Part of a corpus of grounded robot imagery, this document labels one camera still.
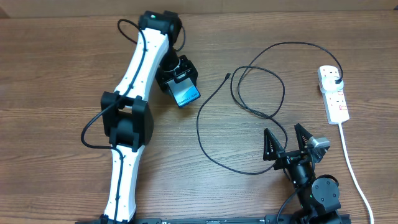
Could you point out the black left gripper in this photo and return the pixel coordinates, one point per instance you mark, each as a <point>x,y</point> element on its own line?
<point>187,69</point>

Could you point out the white charger plug adapter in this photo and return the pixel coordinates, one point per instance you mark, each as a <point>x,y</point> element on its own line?
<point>330,84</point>

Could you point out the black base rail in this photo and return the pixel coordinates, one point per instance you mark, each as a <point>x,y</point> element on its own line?
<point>211,220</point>

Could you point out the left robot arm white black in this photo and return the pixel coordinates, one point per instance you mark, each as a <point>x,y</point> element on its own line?
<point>127,119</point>

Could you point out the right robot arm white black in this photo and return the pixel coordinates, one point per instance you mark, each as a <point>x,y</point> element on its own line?
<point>315,199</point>

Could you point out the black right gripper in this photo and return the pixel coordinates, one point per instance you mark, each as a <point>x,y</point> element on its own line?
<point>285,158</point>

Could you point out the white power strip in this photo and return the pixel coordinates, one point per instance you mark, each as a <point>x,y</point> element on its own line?
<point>335,103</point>

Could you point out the blue Samsung Galaxy smartphone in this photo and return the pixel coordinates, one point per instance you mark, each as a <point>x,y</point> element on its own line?
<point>184,92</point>

